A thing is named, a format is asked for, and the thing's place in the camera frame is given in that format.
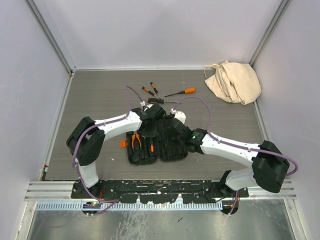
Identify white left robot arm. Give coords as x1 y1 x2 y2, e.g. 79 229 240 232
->
66 104 166 198

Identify beige cloth bag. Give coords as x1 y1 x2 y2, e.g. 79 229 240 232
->
204 60 262 106

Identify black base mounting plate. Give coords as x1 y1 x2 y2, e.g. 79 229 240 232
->
71 179 250 205

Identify small precision screwdriver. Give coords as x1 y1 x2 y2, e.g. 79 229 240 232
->
150 82 162 99
142 86 157 98

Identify black plastic tool case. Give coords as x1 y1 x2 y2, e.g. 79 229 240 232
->
120 115 188 166

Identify black handled screwdriver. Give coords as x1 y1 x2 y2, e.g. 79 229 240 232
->
147 98 178 104

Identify orange black pliers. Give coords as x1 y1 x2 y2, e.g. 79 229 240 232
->
131 133 142 151

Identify small precision screwdriver left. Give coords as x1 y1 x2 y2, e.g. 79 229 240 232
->
142 86 157 98

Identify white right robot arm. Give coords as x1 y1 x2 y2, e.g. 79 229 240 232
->
165 118 290 197

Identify orange handled screwdriver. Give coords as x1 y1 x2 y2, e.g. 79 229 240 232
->
165 87 196 97

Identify slotted grey cable duct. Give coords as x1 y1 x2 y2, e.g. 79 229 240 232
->
35 200 223 211

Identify small precision screwdriver right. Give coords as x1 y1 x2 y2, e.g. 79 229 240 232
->
150 82 162 99

